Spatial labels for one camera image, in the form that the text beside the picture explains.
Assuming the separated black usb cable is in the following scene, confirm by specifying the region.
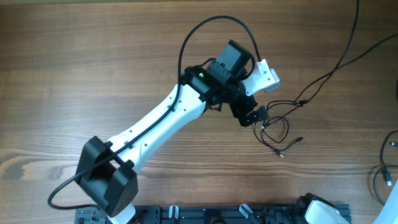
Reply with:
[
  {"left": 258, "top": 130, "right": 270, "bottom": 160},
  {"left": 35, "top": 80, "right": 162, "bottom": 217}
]
[{"left": 292, "top": 0, "right": 398, "bottom": 108}]

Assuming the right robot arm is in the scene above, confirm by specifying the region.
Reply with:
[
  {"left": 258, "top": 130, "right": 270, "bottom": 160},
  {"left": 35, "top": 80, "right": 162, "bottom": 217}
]
[{"left": 373, "top": 182, "right": 397, "bottom": 224}]

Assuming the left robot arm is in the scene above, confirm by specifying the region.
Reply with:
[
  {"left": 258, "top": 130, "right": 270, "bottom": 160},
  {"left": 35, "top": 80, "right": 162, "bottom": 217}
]
[{"left": 76, "top": 40, "right": 280, "bottom": 223}]

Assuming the left black camera cable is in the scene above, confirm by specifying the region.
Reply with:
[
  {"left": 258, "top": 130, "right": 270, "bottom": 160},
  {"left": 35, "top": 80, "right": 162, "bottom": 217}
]
[{"left": 47, "top": 15, "right": 262, "bottom": 211}]

